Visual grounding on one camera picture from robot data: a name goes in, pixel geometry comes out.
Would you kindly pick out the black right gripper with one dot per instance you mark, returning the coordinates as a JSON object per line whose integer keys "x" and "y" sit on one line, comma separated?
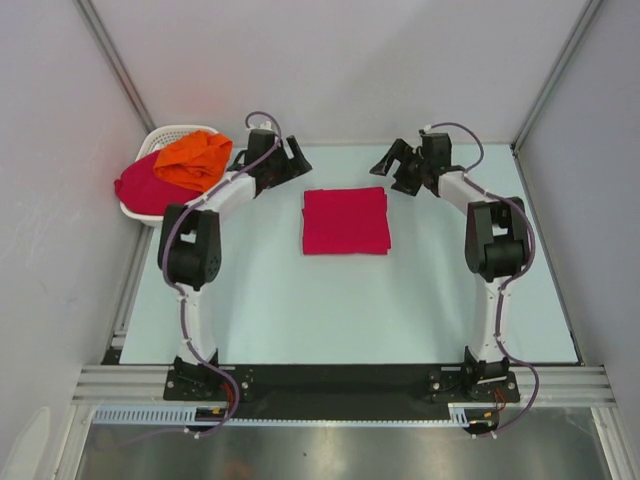
{"x": 401, "y": 151}

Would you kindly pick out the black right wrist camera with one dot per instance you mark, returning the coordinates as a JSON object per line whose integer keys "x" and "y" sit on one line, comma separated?
{"x": 436, "y": 150}

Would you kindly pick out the aluminium left corner post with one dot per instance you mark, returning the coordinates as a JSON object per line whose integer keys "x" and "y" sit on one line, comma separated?
{"x": 113, "y": 59}

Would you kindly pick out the pink t shirt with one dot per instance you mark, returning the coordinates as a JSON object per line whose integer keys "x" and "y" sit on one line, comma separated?
{"x": 143, "y": 193}
{"x": 345, "y": 222}

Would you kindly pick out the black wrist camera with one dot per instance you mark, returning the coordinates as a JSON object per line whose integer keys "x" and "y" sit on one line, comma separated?
{"x": 436, "y": 150}
{"x": 259, "y": 142}

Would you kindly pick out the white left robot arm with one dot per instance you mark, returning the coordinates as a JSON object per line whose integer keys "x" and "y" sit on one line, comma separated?
{"x": 190, "y": 248}

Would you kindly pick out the aluminium right corner post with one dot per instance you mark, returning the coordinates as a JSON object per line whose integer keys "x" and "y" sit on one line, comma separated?
{"x": 578, "y": 32}

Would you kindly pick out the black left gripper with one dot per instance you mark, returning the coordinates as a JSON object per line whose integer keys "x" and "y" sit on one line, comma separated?
{"x": 296, "y": 165}

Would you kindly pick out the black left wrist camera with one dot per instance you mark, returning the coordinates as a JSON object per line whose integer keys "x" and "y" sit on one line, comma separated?
{"x": 259, "y": 142}

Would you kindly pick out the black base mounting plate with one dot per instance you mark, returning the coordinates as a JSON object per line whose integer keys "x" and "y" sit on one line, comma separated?
{"x": 334, "y": 389}

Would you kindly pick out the aluminium corner post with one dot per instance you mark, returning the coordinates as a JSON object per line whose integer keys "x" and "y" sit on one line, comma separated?
{"x": 113, "y": 59}
{"x": 578, "y": 32}

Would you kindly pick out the orange t shirt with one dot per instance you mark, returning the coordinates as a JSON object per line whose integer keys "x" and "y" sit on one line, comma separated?
{"x": 196, "y": 161}

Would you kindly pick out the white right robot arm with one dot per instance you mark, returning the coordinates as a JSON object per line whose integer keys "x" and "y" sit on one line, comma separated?
{"x": 499, "y": 246}

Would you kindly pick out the aluminium front frame rail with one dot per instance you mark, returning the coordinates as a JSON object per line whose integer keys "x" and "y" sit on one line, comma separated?
{"x": 560, "y": 386}

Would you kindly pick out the white slotted cable duct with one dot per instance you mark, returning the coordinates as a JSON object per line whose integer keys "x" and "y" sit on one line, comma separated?
{"x": 205, "y": 417}

